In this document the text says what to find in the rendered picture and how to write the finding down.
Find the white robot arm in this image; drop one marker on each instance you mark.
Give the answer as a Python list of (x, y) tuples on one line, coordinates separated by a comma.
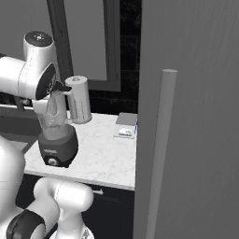
[(12, 77)]

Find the black blender lid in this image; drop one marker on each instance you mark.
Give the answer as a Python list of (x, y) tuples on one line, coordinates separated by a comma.
[(61, 88)]

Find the blender with dark base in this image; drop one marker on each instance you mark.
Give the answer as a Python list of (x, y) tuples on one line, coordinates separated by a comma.
[(58, 146)]

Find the grey kitchen scale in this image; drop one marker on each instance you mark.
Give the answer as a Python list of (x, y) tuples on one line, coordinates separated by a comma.
[(126, 125)]

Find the white paper towel roll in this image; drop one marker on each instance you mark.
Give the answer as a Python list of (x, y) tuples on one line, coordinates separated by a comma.
[(80, 99)]

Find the grey fridge door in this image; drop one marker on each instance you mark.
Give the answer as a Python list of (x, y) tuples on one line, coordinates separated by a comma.
[(205, 124)]

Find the dark drawer front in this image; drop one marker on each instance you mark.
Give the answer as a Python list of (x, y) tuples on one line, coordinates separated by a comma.
[(115, 214)]

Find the dark sink tap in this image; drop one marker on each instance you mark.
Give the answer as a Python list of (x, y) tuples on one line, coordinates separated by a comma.
[(20, 102)]

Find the grey sink basin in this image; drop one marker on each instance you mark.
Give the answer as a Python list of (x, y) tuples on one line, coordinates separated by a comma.
[(15, 124)]

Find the dark grey window frame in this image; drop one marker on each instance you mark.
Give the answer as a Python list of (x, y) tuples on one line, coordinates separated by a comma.
[(112, 46)]

